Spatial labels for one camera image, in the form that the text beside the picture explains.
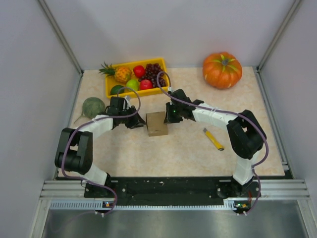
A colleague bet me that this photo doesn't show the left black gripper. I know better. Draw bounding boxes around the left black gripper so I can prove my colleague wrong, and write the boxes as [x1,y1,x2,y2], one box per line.
[118,105,146,129]

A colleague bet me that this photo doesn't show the brown cardboard express box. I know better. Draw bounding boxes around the brown cardboard express box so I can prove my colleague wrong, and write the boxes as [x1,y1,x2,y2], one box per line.
[146,112,168,137]

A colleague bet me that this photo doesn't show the yellow utility knife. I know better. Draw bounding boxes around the yellow utility knife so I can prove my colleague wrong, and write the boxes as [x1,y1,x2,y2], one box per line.
[203,128,224,151]

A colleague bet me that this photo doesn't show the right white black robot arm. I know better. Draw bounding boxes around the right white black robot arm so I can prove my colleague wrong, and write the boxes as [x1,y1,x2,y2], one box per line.
[164,89,269,196]

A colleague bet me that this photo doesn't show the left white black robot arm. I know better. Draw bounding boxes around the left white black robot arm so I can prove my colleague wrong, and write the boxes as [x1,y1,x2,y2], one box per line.
[54,96,146,197]

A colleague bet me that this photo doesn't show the red toy apple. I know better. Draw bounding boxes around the red toy apple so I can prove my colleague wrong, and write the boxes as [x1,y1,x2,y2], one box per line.
[139,79,153,90]

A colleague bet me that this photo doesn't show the green toy pear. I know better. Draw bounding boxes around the green toy pear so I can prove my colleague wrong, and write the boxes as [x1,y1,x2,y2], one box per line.
[126,79,139,91]

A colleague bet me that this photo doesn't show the green toy lime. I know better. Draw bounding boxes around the green toy lime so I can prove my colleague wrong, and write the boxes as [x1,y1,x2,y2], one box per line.
[110,85,125,95]

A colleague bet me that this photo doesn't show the purple toy grapes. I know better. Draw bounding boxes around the purple toy grapes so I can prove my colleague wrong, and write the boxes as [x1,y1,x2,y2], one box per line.
[138,63,167,88]

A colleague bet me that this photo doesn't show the red toy tomato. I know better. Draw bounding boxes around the red toy tomato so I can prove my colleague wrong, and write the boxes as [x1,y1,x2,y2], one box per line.
[133,65,146,78]

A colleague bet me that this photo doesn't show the yellow plastic tray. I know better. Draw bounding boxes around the yellow plastic tray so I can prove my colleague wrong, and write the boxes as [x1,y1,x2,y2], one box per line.
[104,58,170,98]

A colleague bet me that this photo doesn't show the toy pineapple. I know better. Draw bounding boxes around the toy pineapple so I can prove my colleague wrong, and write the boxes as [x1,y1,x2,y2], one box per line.
[99,62,132,83]

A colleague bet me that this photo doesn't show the green toy melon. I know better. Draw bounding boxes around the green toy melon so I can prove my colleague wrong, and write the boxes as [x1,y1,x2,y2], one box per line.
[74,97,106,123]

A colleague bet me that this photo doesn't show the orange toy pumpkin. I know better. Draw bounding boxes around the orange toy pumpkin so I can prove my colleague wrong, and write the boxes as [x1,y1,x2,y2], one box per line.
[202,52,243,89]

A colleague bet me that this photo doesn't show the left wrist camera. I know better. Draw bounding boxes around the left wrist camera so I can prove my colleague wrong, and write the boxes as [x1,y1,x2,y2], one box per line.
[124,96,131,109]

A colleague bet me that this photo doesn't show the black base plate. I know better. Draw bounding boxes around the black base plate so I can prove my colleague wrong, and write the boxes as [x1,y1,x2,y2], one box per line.
[84,177,260,206]

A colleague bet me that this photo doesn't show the aluminium rail frame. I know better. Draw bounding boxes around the aluminium rail frame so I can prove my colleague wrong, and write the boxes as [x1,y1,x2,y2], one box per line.
[40,179,310,200]

